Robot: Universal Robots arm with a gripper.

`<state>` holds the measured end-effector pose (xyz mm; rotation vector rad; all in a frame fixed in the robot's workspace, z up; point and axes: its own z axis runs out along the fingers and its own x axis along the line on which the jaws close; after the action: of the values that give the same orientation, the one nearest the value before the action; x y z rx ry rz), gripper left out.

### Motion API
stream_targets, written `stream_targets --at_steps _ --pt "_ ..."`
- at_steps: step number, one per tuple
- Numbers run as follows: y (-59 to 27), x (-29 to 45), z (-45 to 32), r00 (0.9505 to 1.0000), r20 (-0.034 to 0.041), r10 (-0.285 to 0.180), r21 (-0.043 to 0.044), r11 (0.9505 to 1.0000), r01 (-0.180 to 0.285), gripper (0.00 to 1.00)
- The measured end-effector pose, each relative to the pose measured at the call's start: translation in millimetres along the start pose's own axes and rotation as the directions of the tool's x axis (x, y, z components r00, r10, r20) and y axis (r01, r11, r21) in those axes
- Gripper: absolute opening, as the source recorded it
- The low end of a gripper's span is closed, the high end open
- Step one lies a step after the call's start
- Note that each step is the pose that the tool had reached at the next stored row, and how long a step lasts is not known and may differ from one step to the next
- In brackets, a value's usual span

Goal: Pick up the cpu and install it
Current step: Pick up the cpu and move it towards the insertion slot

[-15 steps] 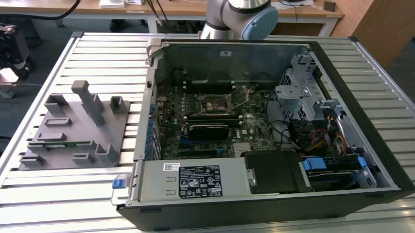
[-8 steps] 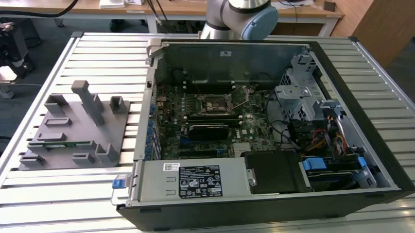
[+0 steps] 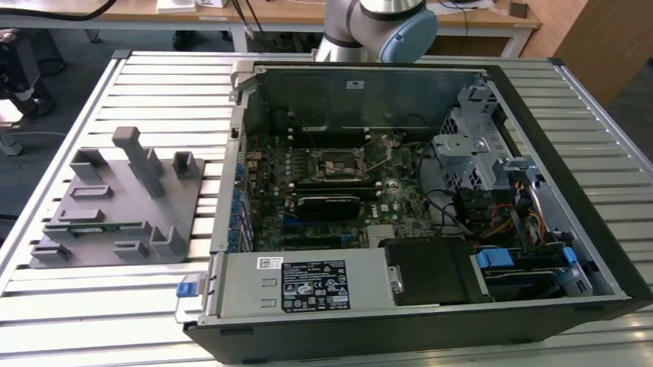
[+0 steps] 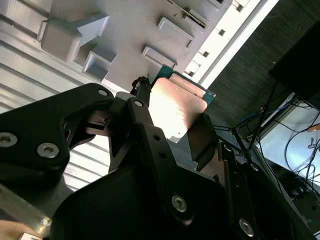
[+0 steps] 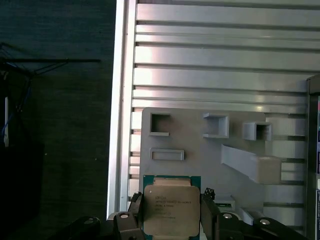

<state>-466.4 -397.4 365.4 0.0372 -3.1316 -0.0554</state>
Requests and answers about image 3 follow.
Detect metal socket cover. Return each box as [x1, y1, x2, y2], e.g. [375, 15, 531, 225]
[356, 133, 398, 176]

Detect CPU socket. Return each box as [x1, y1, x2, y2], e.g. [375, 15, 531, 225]
[315, 148, 369, 181]

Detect black graphics card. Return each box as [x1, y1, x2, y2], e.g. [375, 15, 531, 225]
[294, 194, 362, 223]

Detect black expansion slot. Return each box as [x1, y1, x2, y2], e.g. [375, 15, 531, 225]
[282, 236, 343, 248]

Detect green motherboard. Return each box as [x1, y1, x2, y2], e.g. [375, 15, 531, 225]
[243, 128, 438, 254]

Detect silver chipset heatsink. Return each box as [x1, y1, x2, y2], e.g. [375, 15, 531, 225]
[366, 224, 398, 246]

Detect silver drive cage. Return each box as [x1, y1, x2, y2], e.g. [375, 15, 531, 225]
[430, 84, 517, 192]

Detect silver power supply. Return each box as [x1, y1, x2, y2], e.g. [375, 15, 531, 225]
[202, 247, 407, 319]

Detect black plastic shroud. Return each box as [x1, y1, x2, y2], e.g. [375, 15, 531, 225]
[381, 235, 495, 307]

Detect blue disk carrier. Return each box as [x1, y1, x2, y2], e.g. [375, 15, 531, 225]
[473, 247, 515, 273]
[559, 245, 580, 269]

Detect grey parts rack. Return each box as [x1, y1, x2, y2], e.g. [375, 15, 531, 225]
[28, 125, 208, 271]

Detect black open PC case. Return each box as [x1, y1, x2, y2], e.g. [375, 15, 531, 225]
[175, 57, 653, 366]

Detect green RAM stick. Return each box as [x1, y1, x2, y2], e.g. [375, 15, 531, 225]
[64, 222, 128, 235]

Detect wooden desk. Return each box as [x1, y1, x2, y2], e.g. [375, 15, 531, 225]
[0, 0, 542, 58]

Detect grey stand foot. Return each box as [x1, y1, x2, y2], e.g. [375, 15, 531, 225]
[0, 122, 24, 157]

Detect black mesh bin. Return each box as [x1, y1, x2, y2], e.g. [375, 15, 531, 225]
[35, 28, 67, 76]

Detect wooden cabinet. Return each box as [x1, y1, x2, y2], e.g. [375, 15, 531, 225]
[519, 0, 653, 108]

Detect black machine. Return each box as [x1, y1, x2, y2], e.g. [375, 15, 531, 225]
[0, 28, 55, 129]

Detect yellow red power wires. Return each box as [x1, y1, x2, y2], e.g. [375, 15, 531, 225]
[474, 204, 547, 245]

